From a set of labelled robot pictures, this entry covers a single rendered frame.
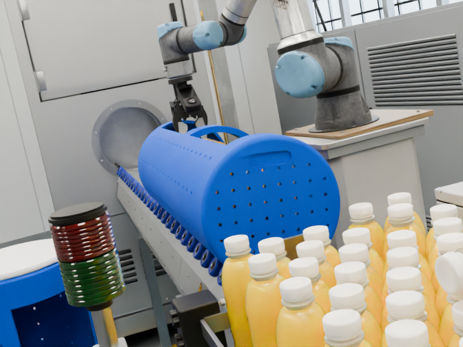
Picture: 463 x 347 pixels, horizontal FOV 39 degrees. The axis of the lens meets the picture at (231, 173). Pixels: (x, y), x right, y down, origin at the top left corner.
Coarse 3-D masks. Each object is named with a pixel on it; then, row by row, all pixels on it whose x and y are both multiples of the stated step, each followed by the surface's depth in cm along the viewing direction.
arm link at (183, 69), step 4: (168, 64) 181; (172, 64) 180; (176, 64) 180; (180, 64) 180; (184, 64) 180; (188, 64) 182; (168, 68) 181; (172, 68) 180; (176, 68) 180; (180, 68) 180; (184, 68) 181; (188, 68) 182; (168, 72) 181; (172, 72) 180; (176, 72) 180; (180, 72) 180; (184, 72) 181; (188, 72) 181; (168, 76) 182; (172, 76) 181; (176, 76) 181; (180, 76) 181; (184, 76) 181
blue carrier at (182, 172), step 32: (160, 128) 198; (192, 128) 206; (224, 128) 161; (160, 160) 168; (192, 160) 137; (224, 160) 120; (256, 160) 122; (288, 160) 124; (320, 160) 125; (160, 192) 166; (192, 192) 128; (224, 192) 121; (256, 192) 123; (288, 192) 124; (320, 192) 126; (192, 224) 131; (224, 224) 122; (256, 224) 123; (288, 224) 125; (320, 224) 127; (224, 256) 122
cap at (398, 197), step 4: (404, 192) 111; (388, 196) 110; (392, 196) 110; (396, 196) 109; (400, 196) 109; (404, 196) 108; (408, 196) 108; (388, 200) 110; (392, 200) 109; (396, 200) 108; (400, 200) 108; (404, 200) 108; (408, 200) 108; (392, 204) 109
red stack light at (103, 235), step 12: (108, 216) 69; (60, 228) 67; (72, 228) 66; (84, 228) 67; (96, 228) 67; (108, 228) 69; (60, 240) 67; (72, 240) 67; (84, 240) 67; (96, 240) 67; (108, 240) 69; (60, 252) 68; (72, 252) 67; (84, 252) 67; (96, 252) 67
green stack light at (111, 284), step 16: (112, 256) 69; (64, 272) 68; (80, 272) 67; (96, 272) 68; (112, 272) 69; (80, 288) 68; (96, 288) 68; (112, 288) 69; (80, 304) 68; (96, 304) 68
